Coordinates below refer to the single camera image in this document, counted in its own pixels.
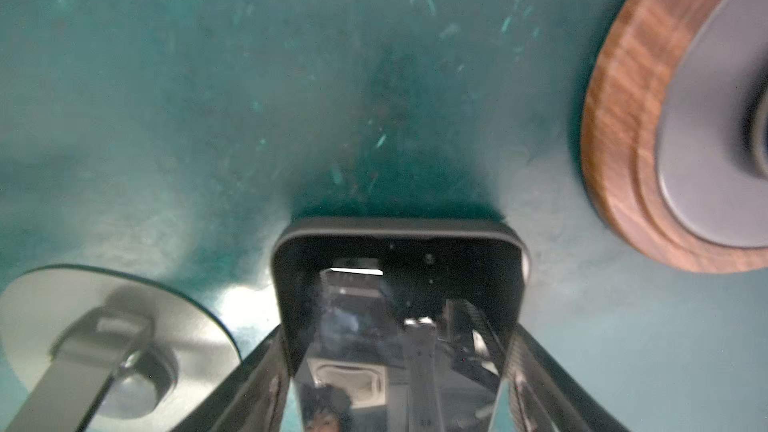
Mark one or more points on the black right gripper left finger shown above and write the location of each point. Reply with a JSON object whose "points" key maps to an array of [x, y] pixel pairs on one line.
{"points": [[252, 397]]}

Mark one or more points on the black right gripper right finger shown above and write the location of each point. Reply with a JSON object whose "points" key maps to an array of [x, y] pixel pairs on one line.
{"points": [[544, 397]]}

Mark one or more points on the black phone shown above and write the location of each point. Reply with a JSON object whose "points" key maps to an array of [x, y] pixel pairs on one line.
{"points": [[398, 324]]}

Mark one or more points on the wood ring phone stand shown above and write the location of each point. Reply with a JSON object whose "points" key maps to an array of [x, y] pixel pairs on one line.
{"points": [[674, 132]]}

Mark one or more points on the grey round-base phone stand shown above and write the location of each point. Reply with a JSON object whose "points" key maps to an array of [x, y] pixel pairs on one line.
{"points": [[105, 351]]}

